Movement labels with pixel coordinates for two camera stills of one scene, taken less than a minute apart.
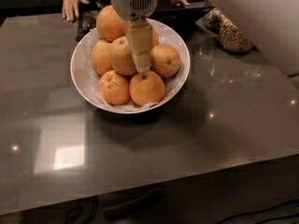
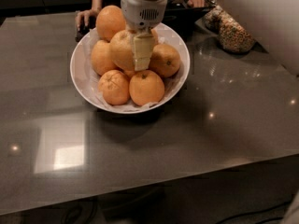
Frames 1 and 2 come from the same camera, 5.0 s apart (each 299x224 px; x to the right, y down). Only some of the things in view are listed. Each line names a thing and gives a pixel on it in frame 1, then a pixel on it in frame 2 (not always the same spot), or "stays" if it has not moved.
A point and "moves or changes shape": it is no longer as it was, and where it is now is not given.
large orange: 121,58 moves or changes shape
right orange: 165,60 stays
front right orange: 146,88 stays
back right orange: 154,38 stays
